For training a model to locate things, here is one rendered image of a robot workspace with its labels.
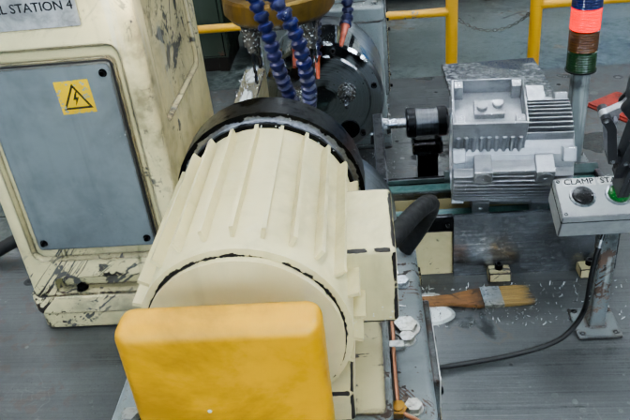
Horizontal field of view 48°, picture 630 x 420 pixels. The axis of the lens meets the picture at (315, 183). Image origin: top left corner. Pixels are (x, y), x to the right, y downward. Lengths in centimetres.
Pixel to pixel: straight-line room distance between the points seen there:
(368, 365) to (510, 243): 70
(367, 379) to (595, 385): 59
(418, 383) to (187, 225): 25
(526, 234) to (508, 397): 31
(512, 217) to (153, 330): 91
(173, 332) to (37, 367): 89
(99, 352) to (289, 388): 86
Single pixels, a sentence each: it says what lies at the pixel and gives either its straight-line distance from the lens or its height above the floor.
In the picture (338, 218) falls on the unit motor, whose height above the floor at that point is 132.
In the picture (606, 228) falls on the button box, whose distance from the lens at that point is 109.
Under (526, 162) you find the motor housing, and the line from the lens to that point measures 123.
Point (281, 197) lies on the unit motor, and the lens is 54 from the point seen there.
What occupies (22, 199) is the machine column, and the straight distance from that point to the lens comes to 122.
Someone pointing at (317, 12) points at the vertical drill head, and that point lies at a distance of 110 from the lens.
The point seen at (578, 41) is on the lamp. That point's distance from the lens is 154.
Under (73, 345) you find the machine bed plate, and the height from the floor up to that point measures 80.
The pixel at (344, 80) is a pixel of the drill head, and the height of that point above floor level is 108.
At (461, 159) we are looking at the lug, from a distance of 120.
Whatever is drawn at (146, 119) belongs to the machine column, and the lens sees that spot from 108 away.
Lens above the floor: 163
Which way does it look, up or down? 31 degrees down
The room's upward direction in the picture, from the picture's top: 6 degrees counter-clockwise
